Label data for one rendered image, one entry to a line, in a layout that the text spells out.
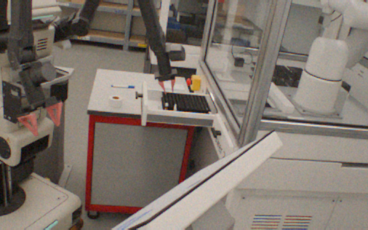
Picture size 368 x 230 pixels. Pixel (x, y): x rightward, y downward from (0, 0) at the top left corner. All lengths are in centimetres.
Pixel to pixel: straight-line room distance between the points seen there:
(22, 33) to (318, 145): 108
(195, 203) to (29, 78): 73
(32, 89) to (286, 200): 104
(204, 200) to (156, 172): 146
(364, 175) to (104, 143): 128
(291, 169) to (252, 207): 22
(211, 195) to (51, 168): 195
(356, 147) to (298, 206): 33
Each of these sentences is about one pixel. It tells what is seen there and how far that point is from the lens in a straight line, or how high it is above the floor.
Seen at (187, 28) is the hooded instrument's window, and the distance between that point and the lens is 259.
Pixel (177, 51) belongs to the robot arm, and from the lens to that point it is 163.
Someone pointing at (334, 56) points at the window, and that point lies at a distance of 137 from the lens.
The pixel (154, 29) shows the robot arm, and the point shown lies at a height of 127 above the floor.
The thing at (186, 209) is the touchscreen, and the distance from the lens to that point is 69.
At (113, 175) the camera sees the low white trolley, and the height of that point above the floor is 36.
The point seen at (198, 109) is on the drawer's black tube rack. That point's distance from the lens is 179.
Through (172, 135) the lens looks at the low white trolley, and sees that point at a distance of 207.
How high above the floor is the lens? 162
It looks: 24 degrees down
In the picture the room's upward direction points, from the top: 10 degrees clockwise
